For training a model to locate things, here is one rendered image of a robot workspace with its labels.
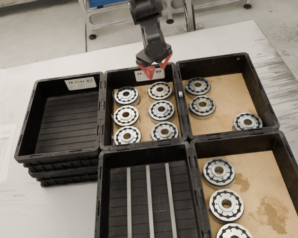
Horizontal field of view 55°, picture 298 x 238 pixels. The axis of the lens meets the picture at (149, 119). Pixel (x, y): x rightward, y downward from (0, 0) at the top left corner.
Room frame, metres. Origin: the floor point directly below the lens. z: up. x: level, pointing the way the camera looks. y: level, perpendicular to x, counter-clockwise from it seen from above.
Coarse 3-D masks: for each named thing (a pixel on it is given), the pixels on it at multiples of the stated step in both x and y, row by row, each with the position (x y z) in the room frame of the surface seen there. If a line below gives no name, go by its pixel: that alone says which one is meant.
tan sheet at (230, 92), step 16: (208, 80) 0.87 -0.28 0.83; (224, 80) 0.85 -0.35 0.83; (240, 80) 0.84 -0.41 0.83; (224, 96) 0.77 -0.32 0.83; (240, 96) 0.75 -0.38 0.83; (224, 112) 0.68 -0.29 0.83; (240, 112) 0.67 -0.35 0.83; (256, 112) 0.65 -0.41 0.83; (192, 128) 0.64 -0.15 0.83; (208, 128) 0.62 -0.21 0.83; (224, 128) 0.61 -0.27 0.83
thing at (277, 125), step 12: (180, 60) 0.92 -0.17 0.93; (192, 60) 0.90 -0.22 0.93; (204, 60) 0.90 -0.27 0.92; (180, 72) 0.85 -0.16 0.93; (252, 72) 0.77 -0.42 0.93; (180, 84) 0.78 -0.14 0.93; (264, 96) 0.64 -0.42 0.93; (276, 120) 0.53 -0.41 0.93; (228, 132) 0.52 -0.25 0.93; (240, 132) 0.51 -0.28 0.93
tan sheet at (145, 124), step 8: (136, 88) 0.91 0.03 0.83; (144, 88) 0.90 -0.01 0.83; (144, 96) 0.85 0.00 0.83; (144, 104) 0.81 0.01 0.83; (144, 112) 0.76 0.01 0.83; (176, 112) 0.73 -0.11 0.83; (144, 120) 0.72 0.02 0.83; (176, 120) 0.69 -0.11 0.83; (144, 128) 0.68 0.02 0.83; (144, 136) 0.64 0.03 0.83
